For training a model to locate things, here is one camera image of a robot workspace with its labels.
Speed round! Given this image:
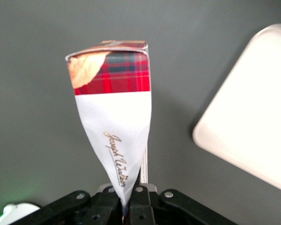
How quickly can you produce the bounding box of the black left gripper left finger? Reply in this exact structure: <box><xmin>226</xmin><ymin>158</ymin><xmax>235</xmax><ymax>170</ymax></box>
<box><xmin>90</xmin><ymin>184</ymin><xmax>123</xmax><ymax>225</ymax></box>

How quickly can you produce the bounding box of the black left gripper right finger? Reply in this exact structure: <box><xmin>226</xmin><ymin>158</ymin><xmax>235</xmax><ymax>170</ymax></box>
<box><xmin>128</xmin><ymin>184</ymin><xmax>159</xmax><ymax>225</ymax></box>

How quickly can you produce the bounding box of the red tartan cookie box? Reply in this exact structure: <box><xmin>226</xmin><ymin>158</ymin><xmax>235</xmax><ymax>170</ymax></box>
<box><xmin>65</xmin><ymin>40</ymin><xmax>153</xmax><ymax>213</ymax></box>

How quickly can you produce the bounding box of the cream plastic tray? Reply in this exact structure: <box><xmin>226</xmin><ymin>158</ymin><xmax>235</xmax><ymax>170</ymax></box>
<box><xmin>192</xmin><ymin>23</ymin><xmax>281</xmax><ymax>195</ymax></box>

